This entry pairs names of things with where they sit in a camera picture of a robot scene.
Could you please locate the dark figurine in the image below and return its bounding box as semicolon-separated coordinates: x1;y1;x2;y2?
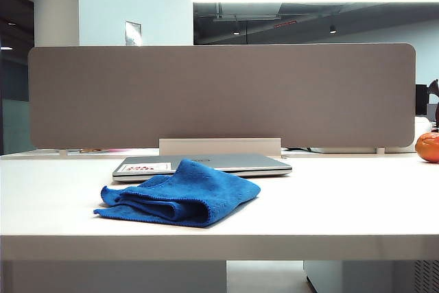
430;79;439;132

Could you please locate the framed wall notice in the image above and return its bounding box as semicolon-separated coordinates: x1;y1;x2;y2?
124;20;143;47

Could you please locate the grey fabric desk divider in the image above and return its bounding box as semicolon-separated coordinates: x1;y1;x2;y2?
27;43;418;150

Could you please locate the silver closed laptop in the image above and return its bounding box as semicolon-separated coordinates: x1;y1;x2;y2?
112;153;293;184

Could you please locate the white red laptop sticker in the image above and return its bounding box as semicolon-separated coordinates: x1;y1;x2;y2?
118;163;173;174

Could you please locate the white cabinet with vent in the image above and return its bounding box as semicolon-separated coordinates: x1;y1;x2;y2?
303;260;439;293

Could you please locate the grey desk support panel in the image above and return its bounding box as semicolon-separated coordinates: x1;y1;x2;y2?
12;260;227;293

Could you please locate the black monitor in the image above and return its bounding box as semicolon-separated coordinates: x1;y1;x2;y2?
416;84;429;115

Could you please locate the blue microfibre rag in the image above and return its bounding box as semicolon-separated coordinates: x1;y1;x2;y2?
93;158;261;228

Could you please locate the orange fruit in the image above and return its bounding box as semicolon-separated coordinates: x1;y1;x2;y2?
414;132;439;163

